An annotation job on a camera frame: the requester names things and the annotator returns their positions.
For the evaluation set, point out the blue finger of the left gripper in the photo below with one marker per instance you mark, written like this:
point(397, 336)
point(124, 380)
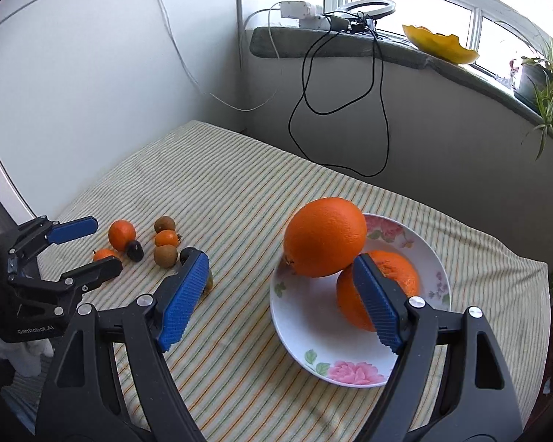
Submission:
point(71, 230)
point(93, 275)

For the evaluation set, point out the small brown kiwi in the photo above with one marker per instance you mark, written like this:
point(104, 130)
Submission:
point(164, 223)

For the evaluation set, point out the white gloved left hand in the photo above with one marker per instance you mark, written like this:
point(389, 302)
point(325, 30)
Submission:
point(26, 357)

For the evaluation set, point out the white cabinet panel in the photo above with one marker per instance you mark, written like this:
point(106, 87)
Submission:
point(84, 83)

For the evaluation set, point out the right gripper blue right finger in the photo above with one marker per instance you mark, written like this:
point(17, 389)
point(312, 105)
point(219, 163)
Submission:
point(476, 400)

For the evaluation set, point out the small tangerine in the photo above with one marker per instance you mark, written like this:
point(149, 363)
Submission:
point(103, 254)
point(120, 234)

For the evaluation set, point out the potted spider plant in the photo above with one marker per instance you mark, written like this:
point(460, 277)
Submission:
point(535, 87)

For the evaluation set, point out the striped tablecloth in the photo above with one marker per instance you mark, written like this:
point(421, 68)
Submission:
point(268, 221)

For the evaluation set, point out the dark plum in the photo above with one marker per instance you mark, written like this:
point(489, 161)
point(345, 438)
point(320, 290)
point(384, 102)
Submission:
point(134, 251)

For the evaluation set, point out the medium orange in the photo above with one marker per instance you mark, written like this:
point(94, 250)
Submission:
point(324, 237)

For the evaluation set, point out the large orange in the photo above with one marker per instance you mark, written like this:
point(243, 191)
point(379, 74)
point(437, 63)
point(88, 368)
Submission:
point(376, 291)

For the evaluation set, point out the tiny orange kumquat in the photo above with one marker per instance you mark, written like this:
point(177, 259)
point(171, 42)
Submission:
point(167, 237)

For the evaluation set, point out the yellow wavy bowl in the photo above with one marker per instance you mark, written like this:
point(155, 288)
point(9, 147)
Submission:
point(444, 47)

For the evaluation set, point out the green kiwi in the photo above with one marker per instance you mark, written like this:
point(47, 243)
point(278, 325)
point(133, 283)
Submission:
point(209, 284)

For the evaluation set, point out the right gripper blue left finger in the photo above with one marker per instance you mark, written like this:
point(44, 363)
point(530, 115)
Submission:
point(82, 398)

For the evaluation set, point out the floral white plate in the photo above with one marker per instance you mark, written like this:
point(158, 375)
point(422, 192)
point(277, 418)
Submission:
point(324, 326)

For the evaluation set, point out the white power strip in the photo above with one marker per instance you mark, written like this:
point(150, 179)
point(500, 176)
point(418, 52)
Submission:
point(310, 16)

